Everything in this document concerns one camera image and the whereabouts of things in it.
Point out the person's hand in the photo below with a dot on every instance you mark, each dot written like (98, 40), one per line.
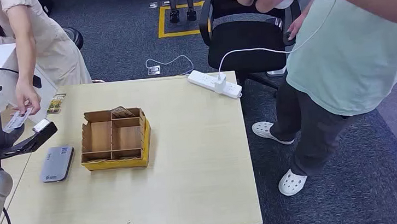
(295, 25)
(26, 95)

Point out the black robot legs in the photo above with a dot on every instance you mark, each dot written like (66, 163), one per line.
(174, 11)

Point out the white clog shoe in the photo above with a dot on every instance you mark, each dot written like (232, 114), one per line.
(291, 183)
(265, 129)

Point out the yellow floor tape square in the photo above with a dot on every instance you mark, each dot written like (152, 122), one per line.
(161, 24)

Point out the metal floor socket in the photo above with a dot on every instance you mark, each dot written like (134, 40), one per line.
(153, 70)

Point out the white ID card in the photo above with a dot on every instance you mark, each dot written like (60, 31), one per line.
(15, 121)

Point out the white charger plug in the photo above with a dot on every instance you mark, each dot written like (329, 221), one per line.
(220, 84)

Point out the black office chair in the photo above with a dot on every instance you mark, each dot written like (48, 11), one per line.
(246, 41)

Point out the white power strip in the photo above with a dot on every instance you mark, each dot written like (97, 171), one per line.
(203, 81)

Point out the black round stool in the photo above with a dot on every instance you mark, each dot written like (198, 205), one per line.
(75, 37)

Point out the autumn print hotel key card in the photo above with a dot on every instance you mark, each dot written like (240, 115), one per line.
(56, 104)
(122, 113)

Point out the person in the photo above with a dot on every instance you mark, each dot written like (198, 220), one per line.
(54, 48)
(342, 57)

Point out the metal floor plate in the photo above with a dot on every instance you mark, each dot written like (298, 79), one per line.
(165, 3)
(153, 5)

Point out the wooden compartment box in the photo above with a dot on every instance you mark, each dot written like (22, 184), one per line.
(116, 162)

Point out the grey card reader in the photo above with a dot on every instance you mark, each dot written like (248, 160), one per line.
(57, 163)

